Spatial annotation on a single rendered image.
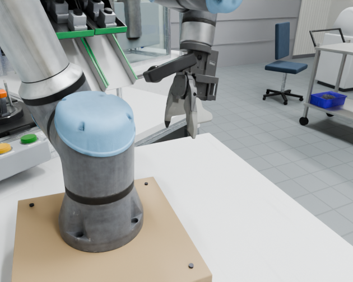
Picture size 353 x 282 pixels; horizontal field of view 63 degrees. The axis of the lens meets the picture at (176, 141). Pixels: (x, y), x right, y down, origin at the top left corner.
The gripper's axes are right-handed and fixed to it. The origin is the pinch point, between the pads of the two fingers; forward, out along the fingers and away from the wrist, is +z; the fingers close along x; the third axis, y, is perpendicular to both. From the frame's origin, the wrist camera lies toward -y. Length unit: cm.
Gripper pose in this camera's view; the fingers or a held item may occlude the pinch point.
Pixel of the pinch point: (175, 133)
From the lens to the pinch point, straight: 66.8
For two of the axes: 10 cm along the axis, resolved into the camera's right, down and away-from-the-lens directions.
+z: -1.3, 9.8, 1.6
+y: 9.0, 0.5, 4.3
